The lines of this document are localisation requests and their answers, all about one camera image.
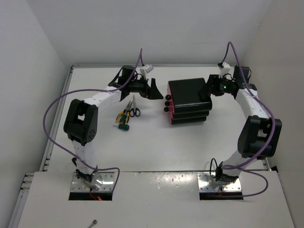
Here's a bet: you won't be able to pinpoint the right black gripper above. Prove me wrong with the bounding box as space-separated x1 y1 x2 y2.
199 75 235 97

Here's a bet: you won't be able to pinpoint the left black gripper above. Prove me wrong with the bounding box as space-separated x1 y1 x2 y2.
128 75 163 100

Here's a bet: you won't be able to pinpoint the black drawer cabinet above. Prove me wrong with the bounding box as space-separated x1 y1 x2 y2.
171 78 212 125

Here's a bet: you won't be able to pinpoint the green orange screwdriver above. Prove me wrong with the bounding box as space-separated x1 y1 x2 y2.
119 114 128 124

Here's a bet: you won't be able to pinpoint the green stubby screwdriver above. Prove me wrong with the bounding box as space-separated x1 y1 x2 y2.
113 123 130 131

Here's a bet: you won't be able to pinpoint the pink top drawer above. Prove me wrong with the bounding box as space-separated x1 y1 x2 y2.
165 81 172 101

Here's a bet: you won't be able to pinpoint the pink drawer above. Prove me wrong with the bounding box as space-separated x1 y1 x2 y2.
163 106 174 125
163 100 174 113
165 81 172 101

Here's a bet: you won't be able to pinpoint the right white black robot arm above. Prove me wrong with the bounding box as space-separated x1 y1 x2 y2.
199 72 282 183

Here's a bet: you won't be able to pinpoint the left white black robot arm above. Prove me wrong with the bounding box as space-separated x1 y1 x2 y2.
64 65 163 190

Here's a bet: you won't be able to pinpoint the white front platform board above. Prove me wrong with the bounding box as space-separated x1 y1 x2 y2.
19 171 294 228

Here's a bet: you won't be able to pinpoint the small metal wrench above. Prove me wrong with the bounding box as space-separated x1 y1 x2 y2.
87 219 97 228

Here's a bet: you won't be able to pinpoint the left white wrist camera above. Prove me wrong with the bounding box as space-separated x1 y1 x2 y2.
140 65 153 80

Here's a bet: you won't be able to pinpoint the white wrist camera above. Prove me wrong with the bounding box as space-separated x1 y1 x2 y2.
140 65 153 80
218 62 231 78

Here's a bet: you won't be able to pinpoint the black handled scissors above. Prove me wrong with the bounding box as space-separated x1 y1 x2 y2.
130 95 141 117

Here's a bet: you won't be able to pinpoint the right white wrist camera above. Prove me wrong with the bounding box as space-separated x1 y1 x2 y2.
218 62 231 78

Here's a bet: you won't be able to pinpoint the yellow handled pliers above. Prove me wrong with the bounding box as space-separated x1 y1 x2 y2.
115 101 131 123

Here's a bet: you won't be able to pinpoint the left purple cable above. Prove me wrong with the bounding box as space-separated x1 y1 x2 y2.
42 48 143 190

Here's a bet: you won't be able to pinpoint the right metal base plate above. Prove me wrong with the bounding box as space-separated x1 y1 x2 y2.
197 171 242 193

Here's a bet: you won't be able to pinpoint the metal base plate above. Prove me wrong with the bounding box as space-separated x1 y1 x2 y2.
197 171 242 193
70 172 114 193

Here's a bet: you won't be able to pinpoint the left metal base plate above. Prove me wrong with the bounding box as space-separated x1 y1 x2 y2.
70 172 114 193

